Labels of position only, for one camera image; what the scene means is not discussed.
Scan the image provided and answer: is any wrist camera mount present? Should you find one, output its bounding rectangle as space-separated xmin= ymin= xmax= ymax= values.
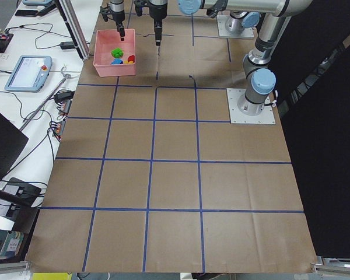
xmin=100 ymin=4 xmax=110 ymax=22
xmin=134 ymin=0 xmax=148 ymax=17

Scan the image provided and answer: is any teach pendant tablet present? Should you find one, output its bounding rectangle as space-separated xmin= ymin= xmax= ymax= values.
xmin=5 ymin=55 xmax=53 ymax=92

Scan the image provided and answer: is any blue toy block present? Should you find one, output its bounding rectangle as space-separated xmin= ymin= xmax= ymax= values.
xmin=111 ymin=58 xmax=124 ymax=65

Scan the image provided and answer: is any aluminium frame post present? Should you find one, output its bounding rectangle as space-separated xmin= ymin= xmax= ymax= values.
xmin=54 ymin=0 xmax=90 ymax=61

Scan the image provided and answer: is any black power adapter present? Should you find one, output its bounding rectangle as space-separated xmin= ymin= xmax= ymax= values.
xmin=59 ymin=41 xmax=75 ymax=50

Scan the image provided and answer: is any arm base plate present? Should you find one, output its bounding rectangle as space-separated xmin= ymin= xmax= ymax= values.
xmin=226 ymin=88 xmax=276 ymax=125
xmin=216 ymin=15 xmax=254 ymax=40

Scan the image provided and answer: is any green toy block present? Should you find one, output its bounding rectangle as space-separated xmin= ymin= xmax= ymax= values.
xmin=111 ymin=48 xmax=124 ymax=58

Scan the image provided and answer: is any pink plastic box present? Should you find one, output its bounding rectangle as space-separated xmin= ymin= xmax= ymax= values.
xmin=93 ymin=29 xmax=137 ymax=77

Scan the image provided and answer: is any red toy block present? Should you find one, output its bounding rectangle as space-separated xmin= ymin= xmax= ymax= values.
xmin=127 ymin=55 xmax=135 ymax=64

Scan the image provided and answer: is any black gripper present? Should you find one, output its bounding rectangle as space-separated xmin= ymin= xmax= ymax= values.
xmin=148 ymin=0 xmax=167 ymax=46
xmin=109 ymin=0 xmax=125 ymax=41

